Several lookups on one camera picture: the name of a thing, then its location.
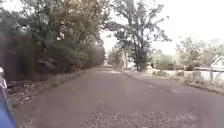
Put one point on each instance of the grey asphalt road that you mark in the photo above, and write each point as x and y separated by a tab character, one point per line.
110	96

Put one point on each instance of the tall dark tree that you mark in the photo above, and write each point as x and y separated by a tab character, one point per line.
141	50

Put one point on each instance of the green bushes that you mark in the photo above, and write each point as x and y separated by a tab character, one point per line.
163	62

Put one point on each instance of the wood of dense trees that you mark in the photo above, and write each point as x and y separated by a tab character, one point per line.
50	36

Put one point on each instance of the dirt verge with dry leaves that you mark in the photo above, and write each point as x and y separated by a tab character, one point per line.
40	87

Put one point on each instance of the group of green trees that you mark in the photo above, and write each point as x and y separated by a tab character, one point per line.
191	53

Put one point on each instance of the grass verge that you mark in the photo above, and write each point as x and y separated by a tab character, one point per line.
196	82

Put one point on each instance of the pale wooden fence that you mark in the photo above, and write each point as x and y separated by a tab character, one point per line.
211	70

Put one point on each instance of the white building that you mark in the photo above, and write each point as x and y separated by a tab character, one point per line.
218	63

